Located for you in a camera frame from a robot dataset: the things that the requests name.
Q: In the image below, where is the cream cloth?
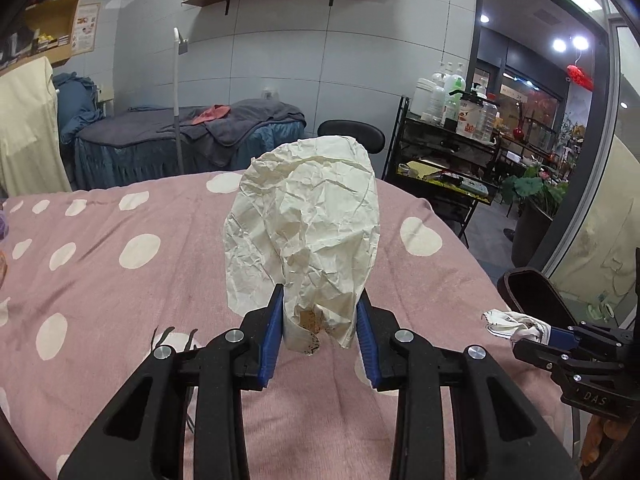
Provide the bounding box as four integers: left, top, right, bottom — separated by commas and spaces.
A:
0, 57, 71, 196

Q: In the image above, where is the potted green plant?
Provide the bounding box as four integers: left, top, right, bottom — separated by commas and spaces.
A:
500, 167, 568, 266

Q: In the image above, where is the white tissue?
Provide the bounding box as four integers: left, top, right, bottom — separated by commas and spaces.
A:
482, 309, 551, 343

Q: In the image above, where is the blue clothes pile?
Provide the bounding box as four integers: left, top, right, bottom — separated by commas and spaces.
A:
52, 72, 106, 146

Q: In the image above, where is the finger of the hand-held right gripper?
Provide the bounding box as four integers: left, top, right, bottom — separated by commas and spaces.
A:
547, 325, 640, 348
512, 340, 576, 376

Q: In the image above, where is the cream paper bag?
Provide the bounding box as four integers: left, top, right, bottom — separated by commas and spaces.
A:
223, 135, 379, 356

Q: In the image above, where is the red hanging ornament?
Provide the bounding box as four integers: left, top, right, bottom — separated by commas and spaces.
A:
566, 64, 596, 91

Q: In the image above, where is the person's right hand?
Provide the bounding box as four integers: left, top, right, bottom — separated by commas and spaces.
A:
581, 417, 621, 466

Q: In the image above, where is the black utility cart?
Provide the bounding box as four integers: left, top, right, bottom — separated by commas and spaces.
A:
385, 95, 501, 248

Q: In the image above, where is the yellow paper sheet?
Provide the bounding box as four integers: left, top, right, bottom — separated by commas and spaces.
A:
405, 160, 441, 181

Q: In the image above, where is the grey massage bed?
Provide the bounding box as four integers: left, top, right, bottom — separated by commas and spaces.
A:
75, 100, 307, 191

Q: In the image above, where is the black stool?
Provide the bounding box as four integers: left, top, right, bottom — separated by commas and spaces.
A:
317, 120, 386, 153

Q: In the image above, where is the wooden wall cabinet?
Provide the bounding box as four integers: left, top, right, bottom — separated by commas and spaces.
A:
0, 0, 96, 78

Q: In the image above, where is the red cloth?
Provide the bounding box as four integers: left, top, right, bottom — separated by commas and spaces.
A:
192, 104, 232, 126

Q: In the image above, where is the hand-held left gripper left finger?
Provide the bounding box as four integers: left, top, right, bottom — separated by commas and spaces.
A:
57, 284, 286, 480

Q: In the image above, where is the grey door frame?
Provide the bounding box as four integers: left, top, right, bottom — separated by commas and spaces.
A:
470, 0, 621, 261

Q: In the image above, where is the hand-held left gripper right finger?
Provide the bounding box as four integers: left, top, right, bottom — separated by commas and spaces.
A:
355, 289, 582, 480

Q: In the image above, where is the cluster of toiletry bottles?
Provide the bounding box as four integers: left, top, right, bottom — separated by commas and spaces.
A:
410, 60, 501, 141

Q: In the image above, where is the white floor lamp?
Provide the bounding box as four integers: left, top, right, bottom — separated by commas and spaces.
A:
171, 27, 190, 176

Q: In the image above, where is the black trash bin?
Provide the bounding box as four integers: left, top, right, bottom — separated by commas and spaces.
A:
497, 268, 583, 341

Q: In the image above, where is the wall poster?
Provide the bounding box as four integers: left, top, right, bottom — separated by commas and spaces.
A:
70, 2, 101, 55

